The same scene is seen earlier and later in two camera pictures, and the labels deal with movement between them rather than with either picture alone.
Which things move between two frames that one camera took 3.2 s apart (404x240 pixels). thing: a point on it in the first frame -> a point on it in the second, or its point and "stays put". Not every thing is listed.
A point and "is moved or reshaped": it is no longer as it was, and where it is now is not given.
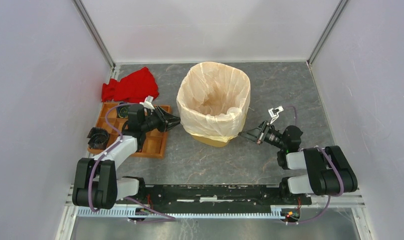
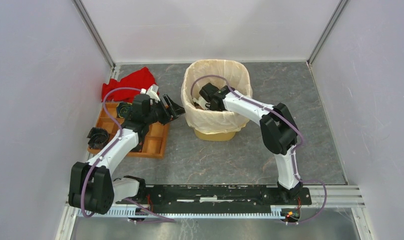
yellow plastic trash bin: x=210 y=141 -> x=218 y=136
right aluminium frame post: x=341 y=5 stays put
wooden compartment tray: x=155 y=144 stays put
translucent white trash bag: x=213 y=99 is moved or reshaped
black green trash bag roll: x=122 y=111 stays put
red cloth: x=134 y=88 stays put
